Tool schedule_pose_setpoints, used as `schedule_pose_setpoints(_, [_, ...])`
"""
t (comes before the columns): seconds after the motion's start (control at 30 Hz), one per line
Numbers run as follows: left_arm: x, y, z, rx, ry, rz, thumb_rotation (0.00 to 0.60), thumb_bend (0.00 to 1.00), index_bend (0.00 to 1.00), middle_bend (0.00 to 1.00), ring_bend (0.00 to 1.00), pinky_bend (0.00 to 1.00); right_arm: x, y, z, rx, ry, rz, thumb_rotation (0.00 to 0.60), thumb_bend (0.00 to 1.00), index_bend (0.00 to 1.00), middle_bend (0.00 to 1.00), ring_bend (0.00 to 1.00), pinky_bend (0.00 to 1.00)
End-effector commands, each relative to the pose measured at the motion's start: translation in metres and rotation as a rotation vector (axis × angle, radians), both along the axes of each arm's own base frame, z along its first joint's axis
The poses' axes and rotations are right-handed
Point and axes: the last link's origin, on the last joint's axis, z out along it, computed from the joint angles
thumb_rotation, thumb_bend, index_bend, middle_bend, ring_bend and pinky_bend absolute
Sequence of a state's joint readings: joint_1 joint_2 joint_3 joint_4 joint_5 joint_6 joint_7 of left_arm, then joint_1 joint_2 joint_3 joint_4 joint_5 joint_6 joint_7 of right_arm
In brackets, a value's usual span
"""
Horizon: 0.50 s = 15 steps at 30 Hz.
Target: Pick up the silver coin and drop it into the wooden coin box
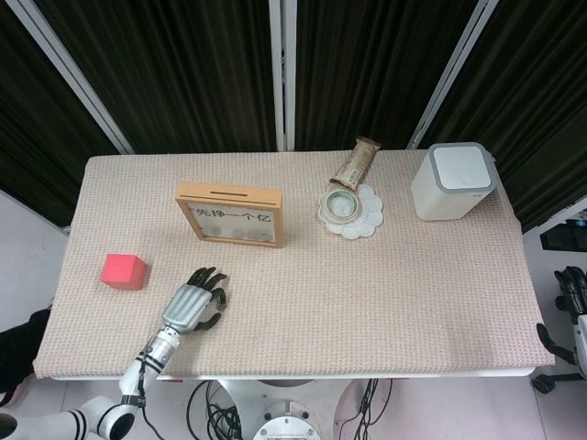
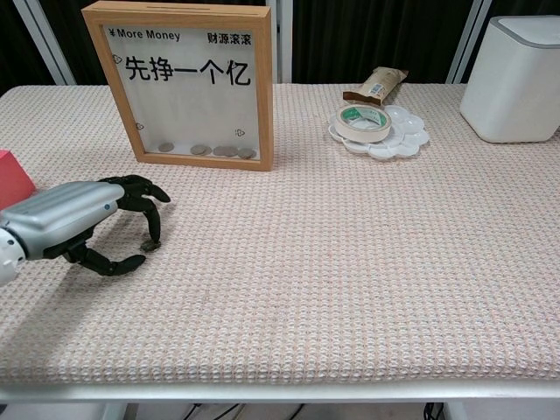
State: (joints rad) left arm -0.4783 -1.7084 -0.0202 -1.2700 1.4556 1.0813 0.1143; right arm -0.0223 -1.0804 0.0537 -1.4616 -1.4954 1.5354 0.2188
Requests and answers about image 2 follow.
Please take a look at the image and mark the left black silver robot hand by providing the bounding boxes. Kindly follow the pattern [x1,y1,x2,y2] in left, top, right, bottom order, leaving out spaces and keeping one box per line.
[0,174,172,277]

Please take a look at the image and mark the red cube block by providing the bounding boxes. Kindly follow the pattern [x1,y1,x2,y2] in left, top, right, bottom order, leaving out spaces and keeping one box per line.
[0,148,37,210]

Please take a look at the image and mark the beige woven tablecloth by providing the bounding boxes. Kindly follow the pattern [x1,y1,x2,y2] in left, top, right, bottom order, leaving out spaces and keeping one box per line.
[0,82,560,386]

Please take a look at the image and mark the beige masking tape roll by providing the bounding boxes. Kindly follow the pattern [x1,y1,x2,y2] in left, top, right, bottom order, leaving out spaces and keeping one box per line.
[335,104,393,142]

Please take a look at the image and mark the brown snack bar wrapper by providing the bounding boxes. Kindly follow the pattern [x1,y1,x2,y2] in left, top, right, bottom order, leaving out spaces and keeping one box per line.
[342,66,410,106]

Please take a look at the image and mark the white flower paint palette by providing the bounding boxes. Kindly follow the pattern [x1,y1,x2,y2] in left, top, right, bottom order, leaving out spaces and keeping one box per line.
[327,103,432,163]

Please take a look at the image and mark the white bin with grey rim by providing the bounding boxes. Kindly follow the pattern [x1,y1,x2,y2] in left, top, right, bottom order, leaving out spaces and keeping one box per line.
[458,15,560,144]

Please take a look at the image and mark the grey partition post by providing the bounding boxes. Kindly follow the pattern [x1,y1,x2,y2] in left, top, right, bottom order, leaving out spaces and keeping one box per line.
[445,0,494,84]
[270,0,293,84]
[12,0,78,87]

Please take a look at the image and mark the wooden framed coin box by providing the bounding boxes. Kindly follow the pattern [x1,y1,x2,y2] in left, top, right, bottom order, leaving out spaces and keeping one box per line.
[81,0,275,172]

